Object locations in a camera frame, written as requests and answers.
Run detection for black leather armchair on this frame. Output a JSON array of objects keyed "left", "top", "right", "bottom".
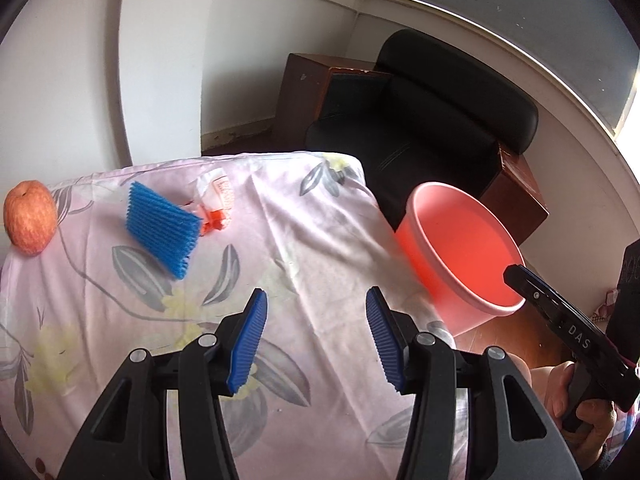
[{"left": 306, "top": 29, "right": 549, "bottom": 246}]

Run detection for pink checked bag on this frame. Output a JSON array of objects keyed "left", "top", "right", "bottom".
[{"left": 590, "top": 287, "right": 621, "bottom": 328}]

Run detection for checked cloth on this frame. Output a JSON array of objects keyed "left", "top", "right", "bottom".
[{"left": 607, "top": 400, "right": 640, "bottom": 443}]

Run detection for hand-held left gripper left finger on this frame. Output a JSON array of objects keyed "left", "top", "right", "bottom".
[{"left": 57, "top": 287, "right": 269, "bottom": 480}]

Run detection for pink plastic bucket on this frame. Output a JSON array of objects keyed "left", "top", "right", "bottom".
[{"left": 395, "top": 182, "right": 527, "bottom": 338}]

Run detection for person's right hand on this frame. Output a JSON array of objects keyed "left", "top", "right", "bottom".
[{"left": 544, "top": 360, "right": 618, "bottom": 468}]

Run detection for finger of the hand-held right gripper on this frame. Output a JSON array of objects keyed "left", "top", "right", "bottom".
[{"left": 503, "top": 263, "right": 566, "bottom": 323}]

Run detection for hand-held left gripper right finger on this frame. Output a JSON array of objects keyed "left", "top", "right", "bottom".
[{"left": 365, "top": 286, "right": 583, "bottom": 480}]

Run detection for white and red wrapper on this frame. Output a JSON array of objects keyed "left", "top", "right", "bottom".
[{"left": 192, "top": 169, "right": 236, "bottom": 211}]

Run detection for brown wooden side cabinet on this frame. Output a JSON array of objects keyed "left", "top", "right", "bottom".
[{"left": 282, "top": 52, "right": 376, "bottom": 148}]

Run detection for red apple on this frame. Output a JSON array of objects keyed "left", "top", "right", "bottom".
[{"left": 3, "top": 180, "right": 58, "bottom": 257}]

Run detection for blue foam fruit net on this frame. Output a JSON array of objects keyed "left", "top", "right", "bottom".
[{"left": 125, "top": 181, "right": 203, "bottom": 281}]

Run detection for grey roller blind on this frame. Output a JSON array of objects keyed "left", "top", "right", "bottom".
[{"left": 360, "top": 0, "right": 640, "bottom": 131}]

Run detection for pink floral bedsheet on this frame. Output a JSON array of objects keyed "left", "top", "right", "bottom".
[{"left": 0, "top": 151, "right": 468, "bottom": 480}]

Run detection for orange-red plastic scrap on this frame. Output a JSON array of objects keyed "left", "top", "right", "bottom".
[{"left": 199, "top": 205, "right": 232, "bottom": 235}]

